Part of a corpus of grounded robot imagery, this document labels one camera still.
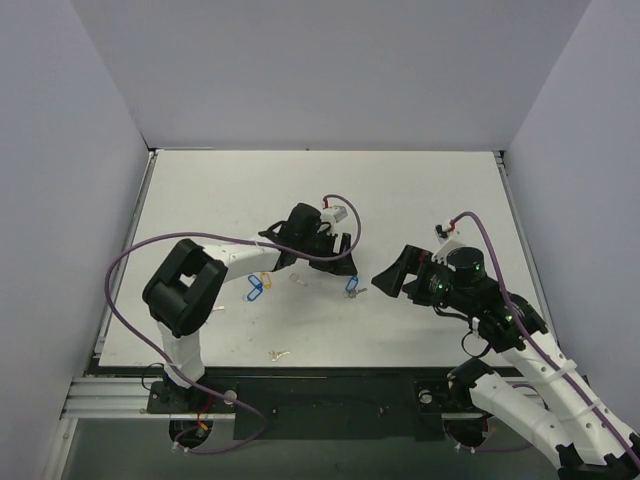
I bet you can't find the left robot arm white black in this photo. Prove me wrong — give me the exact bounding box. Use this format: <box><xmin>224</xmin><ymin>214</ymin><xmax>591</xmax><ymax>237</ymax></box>
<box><xmin>142</xmin><ymin>203</ymin><xmax>358</xmax><ymax>412</ymax></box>

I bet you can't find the blue key tag with keys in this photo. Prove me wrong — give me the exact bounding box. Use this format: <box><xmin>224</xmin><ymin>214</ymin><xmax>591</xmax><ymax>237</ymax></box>
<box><xmin>344</xmin><ymin>276</ymin><xmax>368</xmax><ymax>299</ymax></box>

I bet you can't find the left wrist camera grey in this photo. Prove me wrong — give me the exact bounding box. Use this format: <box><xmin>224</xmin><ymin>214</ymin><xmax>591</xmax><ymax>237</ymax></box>
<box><xmin>320</xmin><ymin>205</ymin><xmax>348</xmax><ymax>224</ymax></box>

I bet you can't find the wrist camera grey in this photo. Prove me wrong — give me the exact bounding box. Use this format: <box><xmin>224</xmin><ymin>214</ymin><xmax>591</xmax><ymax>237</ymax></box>
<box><xmin>320</xmin><ymin>205</ymin><xmax>348</xmax><ymax>224</ymax></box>
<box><xmin>434</xmin><ymin>224</ymin><xmax>455</xmax><ymax>241</ymax></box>

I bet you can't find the white head key front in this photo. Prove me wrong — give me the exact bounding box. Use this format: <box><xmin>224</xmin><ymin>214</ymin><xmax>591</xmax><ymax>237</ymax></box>
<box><xmin>268</xmin><ymin>350</ymin><xmax>290</xmax><ymax>362</ymax></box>

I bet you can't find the silver key centre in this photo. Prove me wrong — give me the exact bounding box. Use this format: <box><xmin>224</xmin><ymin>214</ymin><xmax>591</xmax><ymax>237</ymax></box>
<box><xmin>289</xmin><ymin>273</ymin><xmax>307</xmax><ymax>286</ymax></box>

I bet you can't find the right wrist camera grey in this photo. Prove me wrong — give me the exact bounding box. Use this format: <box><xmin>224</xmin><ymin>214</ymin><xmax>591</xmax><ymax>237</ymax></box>
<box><xmin>434</xmin><ymin>224</ymin><xmax>455</xmax><ymax>241</ymax></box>

